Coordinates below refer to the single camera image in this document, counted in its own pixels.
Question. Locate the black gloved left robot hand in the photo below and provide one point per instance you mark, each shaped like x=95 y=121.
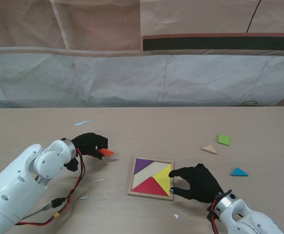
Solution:
x=88 y=143

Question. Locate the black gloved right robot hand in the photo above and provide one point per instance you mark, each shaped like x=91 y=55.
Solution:
x=203 y=185

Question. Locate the orange tangram parallelogram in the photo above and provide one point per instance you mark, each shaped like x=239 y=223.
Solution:
x=106 y=152

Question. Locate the natural wood tangram triangle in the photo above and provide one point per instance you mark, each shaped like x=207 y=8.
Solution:
x=209 y=149

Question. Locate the yellow large tangram triangle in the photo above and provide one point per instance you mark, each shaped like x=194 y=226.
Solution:
x=165 y=179

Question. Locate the red large tangram triangle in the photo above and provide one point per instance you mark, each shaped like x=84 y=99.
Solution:
x=149 y=187

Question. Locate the purple tangram triangle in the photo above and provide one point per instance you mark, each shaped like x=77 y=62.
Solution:
x=142 y=164

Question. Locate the square wooden tangram tray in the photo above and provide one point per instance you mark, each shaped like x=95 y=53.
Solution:
x=144 y=176

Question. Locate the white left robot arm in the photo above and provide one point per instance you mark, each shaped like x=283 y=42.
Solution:
x=17 y=182

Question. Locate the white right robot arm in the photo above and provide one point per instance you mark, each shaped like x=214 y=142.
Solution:
x=242 y=219

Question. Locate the blue small tangram triangle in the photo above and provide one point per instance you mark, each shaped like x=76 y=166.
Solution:
x=239 y=172

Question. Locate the green tangram square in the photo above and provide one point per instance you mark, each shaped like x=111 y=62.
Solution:
x=223 y=139

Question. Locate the light blue tape scrap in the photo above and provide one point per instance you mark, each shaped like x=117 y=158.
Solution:
x=81 y=122

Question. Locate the thin white paper scrap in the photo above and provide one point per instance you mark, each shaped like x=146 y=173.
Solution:
x=98 y=180

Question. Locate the white pointed paper scrap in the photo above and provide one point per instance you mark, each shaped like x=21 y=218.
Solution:
x=176 y=215

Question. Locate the white torn paper scrap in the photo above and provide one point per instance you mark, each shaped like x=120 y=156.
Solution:
x=83 y=197

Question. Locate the marble print backdrop sheet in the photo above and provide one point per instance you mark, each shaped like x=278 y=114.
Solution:
x=132 y=78

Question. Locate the beige paper backdrop sheet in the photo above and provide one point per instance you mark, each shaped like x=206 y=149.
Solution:
x=95 y=24

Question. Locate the black strip with red edge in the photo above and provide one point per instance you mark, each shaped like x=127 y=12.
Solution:
x=217 y=44

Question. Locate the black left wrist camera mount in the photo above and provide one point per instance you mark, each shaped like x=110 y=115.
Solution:
x=71 y=165

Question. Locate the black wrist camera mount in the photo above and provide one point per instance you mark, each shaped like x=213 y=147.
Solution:
x=211 y=214
x=71 y=165

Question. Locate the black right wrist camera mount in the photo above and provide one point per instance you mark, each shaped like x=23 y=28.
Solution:
x=211 y=214

